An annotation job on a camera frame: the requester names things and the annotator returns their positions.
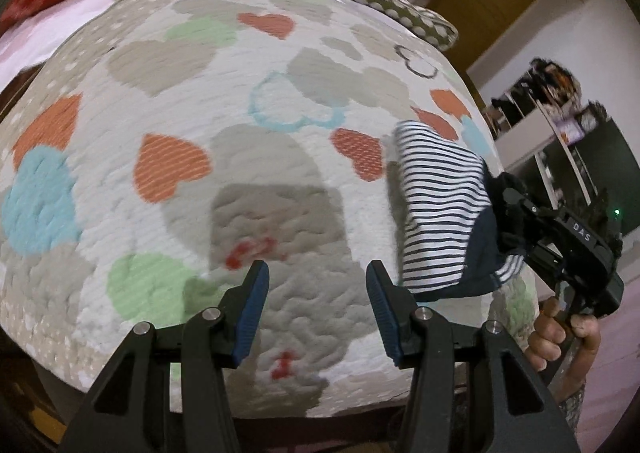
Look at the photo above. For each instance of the navy striped child pant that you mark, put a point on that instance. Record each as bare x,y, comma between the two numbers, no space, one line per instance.
452,247

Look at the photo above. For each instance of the black cabinet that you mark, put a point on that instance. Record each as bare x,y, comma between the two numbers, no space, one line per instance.
604,161

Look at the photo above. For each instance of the olive polka dot pillow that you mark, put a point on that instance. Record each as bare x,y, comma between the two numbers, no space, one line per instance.
426,24

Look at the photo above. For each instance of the heart pattern quilted blanket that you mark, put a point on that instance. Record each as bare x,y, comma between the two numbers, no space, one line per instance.
167,144

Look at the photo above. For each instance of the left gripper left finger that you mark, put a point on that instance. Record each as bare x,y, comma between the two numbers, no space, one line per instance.
163,390

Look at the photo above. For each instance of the pink white bedsheet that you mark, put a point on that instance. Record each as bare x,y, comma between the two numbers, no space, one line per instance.
35,39

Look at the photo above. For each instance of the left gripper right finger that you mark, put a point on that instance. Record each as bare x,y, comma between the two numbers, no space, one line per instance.
472,390

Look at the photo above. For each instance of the right hand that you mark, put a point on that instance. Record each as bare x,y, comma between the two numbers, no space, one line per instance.
544,346

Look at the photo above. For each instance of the white cluttered shelf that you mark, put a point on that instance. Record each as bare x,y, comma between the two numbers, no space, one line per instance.
537,123

